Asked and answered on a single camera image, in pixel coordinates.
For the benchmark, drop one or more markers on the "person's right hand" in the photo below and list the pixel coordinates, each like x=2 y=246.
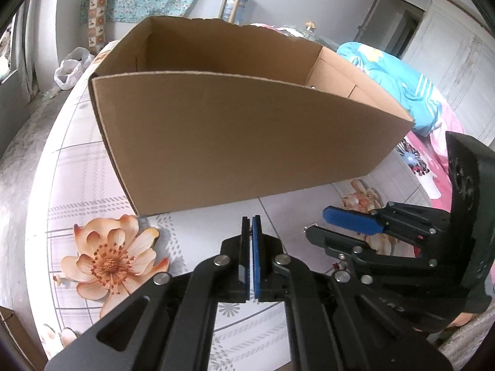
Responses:
x=464 y=320

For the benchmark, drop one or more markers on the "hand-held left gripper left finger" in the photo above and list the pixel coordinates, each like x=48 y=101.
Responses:
x=244 y=255

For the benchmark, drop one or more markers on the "small brown figurine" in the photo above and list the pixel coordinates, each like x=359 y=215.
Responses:
x=309 y=25

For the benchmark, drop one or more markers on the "large brown cardboard box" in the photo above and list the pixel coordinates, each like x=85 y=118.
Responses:
x=232 y=143

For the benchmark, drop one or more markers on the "white wardrobe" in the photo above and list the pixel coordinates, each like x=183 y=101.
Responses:
x=452 y=54

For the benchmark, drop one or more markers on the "small cardboard box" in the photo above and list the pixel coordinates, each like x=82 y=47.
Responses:
x=13 y=332

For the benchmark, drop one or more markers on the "grey green knitted blanket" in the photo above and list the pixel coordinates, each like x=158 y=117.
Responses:
x=301 y=34

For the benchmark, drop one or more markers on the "grey curtain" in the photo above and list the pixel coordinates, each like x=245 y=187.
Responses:
x=31 y=38

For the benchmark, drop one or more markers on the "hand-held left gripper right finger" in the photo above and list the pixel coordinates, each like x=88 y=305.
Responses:
x=256 y=262

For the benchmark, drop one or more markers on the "light blue quilt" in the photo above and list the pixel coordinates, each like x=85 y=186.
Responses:
x=386 y=69

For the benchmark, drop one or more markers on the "person's right forearm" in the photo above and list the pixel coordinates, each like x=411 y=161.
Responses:
x=473 y=346

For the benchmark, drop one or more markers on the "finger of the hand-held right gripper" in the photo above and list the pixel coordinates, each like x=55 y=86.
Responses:
x=336 y=241
x=348 y=220

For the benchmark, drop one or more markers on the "white plastic bag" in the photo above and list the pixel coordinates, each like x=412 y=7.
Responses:
x=69 y=71

